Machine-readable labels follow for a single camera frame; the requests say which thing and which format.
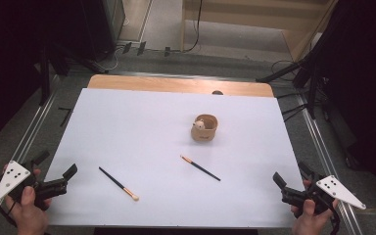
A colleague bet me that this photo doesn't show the white board sheet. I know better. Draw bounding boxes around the white board sheet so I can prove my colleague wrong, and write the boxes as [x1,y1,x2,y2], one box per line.
[43,87,306,229]

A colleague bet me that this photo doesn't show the black makeup brush thin tip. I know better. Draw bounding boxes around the black makeup brush thin tip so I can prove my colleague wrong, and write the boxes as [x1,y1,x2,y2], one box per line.
[179,155,222,182]

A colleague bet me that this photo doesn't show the grey cabinet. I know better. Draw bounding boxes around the grey cabinet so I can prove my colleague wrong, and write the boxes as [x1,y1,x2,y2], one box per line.
[102,0,126,47]

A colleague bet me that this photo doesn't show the white floor cable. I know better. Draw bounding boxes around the white floor cable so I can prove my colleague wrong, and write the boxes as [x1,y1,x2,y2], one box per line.
[94,45,125,72]

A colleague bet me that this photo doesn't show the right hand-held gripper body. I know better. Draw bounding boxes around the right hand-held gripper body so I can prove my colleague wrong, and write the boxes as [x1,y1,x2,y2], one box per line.
[281,174,367,216]

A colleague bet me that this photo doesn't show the metal floor rail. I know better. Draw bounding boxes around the metal floor rail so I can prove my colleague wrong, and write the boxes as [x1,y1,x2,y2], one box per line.
[297,92,363,235]
[0,74,63,229]

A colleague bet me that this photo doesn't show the black curtain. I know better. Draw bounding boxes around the black curtain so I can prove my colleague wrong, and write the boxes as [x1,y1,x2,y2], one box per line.
[0,0,112,151]
[306,0,376,207]

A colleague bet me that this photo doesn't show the black hanging cable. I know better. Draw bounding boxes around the black hanging cable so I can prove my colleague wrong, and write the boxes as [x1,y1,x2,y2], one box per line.
[182,0,204,53]

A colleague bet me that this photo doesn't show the black metal stand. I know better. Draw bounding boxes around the black metal stand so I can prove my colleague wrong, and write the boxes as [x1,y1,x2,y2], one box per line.
[255,55,327,120]
[38,42,110,107]

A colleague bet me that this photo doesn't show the black floor cables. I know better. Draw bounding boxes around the black floor cables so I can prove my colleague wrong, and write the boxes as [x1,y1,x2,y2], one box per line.
[275,92,308,123]

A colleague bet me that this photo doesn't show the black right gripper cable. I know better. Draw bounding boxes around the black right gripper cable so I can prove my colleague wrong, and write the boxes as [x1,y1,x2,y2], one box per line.
[330,209,341,235]

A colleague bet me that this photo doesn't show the person's left hand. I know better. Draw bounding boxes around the person's left hand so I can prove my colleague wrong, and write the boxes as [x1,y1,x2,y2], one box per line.
[3,186,53,235]

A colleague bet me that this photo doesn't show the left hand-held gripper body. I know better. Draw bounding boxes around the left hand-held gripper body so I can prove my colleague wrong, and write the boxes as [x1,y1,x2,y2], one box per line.
[0,159,70,212]

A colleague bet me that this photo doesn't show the tan bear cup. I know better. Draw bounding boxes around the tan bear cup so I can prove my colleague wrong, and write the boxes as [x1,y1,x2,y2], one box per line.
[190,113,219,142]

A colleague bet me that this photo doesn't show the wooden platform steps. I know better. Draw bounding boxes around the wooden platform steps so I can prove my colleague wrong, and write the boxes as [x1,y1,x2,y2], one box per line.
[180,0,337,62]

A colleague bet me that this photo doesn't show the person's right hand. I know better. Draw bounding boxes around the person's right hand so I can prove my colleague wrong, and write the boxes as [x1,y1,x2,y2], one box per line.
[290,199,341,235]

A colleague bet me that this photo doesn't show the black makeup brush round head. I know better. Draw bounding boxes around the black makeup brush round head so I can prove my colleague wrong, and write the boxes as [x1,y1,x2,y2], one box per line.
[98,166,140,202]

